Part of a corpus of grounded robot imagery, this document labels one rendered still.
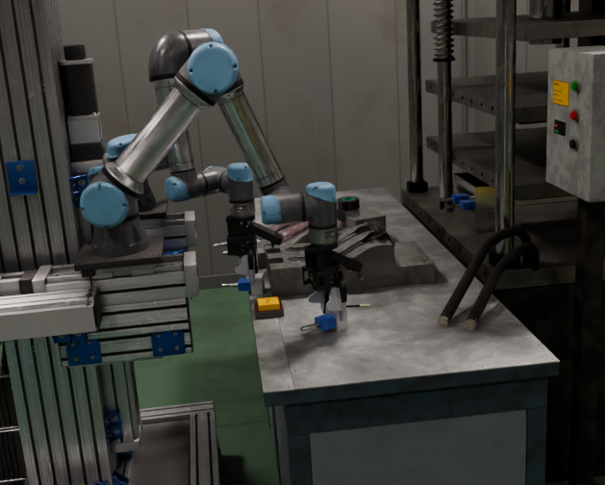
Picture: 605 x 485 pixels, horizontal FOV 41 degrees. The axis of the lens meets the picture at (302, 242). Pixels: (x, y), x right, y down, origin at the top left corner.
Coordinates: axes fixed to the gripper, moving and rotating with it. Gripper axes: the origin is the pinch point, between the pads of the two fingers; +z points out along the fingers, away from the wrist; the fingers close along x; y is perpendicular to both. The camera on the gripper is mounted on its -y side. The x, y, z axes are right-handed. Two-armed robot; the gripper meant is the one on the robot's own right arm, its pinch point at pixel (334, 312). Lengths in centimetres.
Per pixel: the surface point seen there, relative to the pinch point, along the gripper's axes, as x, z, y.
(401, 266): -14.9, -1.3, -35.9
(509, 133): -7, -37, -74
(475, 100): -45, -43, -98
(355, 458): 27.2, 25.5, 15.2
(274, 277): -32.2, -1.7, -1.2
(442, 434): 37.1, 21.7, -3.9
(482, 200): -43, -6, -99
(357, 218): -55, -6, -50
